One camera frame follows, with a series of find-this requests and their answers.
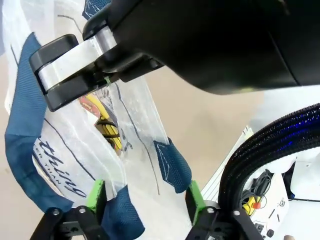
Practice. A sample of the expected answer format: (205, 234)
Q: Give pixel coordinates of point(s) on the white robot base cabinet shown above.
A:
(282, 190)

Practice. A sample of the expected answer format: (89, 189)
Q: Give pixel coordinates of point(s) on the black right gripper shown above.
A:
(212, 42)

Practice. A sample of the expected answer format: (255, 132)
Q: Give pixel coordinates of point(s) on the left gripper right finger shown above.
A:
(215, 225)

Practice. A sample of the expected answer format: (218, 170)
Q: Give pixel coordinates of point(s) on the yellow emergency stop button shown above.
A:
(250, 206)

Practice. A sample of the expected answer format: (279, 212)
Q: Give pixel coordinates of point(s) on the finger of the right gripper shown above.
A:
(130, 65)
(65, 82)

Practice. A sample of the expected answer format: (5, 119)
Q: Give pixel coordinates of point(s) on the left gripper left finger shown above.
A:
(75, 225)

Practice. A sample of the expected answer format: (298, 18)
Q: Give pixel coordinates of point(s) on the yellow red printed snack pack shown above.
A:
(110, 130)

